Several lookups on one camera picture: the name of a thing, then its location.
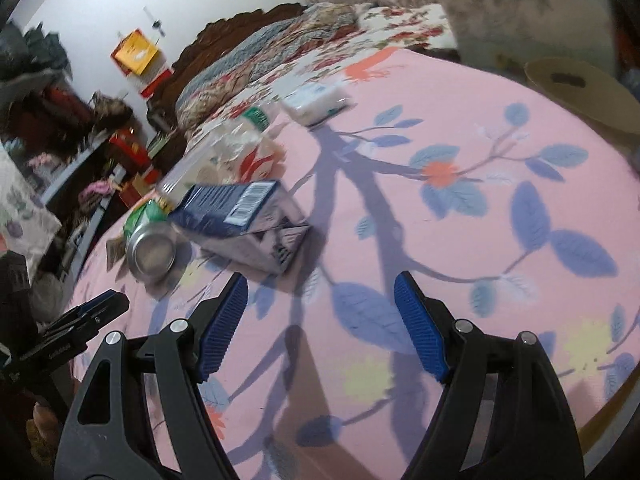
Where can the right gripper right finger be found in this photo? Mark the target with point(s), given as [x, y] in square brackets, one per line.
[502, 414]

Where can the lower clear storage bin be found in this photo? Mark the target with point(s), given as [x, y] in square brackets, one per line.
[502, 36]

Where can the yellow red wall calendar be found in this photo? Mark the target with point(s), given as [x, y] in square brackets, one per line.
[142, 63]

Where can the green aluminium can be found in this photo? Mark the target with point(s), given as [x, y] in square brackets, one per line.
[150, 242]

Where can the pink leaf-pattern blanket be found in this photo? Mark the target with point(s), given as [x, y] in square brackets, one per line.
[508, 208]

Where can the dark wooden headboard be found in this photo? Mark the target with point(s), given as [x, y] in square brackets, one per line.
[212, 43]

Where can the white cactus tote bag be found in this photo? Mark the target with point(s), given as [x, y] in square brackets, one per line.
[27, 227]

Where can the folded striped floral quilt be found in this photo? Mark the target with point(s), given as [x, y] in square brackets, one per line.
[259, 54]

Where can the white tissue pack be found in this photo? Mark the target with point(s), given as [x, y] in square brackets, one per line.
[312, 103]

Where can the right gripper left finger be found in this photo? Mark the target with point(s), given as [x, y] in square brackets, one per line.
[108, 433]

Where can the clear plastic bottle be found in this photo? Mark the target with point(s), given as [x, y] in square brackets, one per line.
[196, 167]

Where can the tan paper fan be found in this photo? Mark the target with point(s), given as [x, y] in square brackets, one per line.
[589, 93]

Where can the blue white milk carton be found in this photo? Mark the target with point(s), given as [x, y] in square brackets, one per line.
[257, 224]

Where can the grey metal shelf rack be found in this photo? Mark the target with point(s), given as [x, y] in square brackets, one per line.
[51, 137]

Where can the floral bed sheet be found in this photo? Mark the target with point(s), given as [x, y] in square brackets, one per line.
[379, 28]

